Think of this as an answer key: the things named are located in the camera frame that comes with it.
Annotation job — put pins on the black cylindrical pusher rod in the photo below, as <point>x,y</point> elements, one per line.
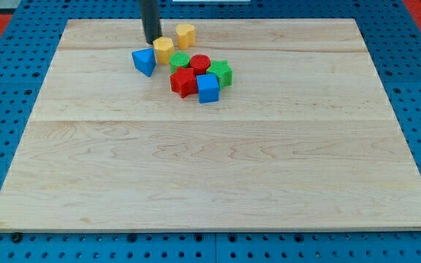
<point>149,13</point>

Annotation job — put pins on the yellow heart block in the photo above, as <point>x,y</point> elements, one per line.
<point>185,35</point>

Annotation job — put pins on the yellow hexagon block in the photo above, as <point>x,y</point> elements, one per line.
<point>164,48</point>

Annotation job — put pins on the blue triangle block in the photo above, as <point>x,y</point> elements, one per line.
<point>144,61</point>

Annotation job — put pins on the green cylinder block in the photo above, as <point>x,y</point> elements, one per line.
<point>179,59</point>

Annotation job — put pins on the red cylinder block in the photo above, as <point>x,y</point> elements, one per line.
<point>200,63</point>

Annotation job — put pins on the red star block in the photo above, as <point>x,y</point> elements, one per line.
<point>183,82</point>

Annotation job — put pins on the green star block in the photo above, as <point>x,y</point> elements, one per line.
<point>222,71</point>

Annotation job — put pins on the blue cube block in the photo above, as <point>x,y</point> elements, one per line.
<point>208,88</point>

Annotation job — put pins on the light wooden board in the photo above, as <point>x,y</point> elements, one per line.
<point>304,140</point>

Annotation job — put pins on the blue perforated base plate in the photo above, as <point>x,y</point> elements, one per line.
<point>27,47</point>

